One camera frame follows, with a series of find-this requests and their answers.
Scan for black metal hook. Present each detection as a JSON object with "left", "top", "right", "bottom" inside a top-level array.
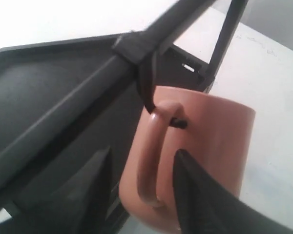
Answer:
[{"left": 136, "top": 52, "right": 188, "bottom": 129}]

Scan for black metal shelf rack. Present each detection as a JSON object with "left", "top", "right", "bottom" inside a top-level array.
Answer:
[{"left": 0, "top": 0, "right": 247, "bottom": 234}]

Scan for pink ceramic mug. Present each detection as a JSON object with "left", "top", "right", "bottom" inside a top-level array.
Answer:
[{"left": 119, "top": 86, "right": 255, "bottom": 232}]

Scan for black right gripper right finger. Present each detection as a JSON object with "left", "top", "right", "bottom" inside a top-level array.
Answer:
[{"left": 172, "top": 149, "right": 293, "bottom": 234}]

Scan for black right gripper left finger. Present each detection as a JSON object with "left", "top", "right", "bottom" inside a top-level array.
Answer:
[{"left": 4, "top": 148, "right": 112, "bottom": 234}]

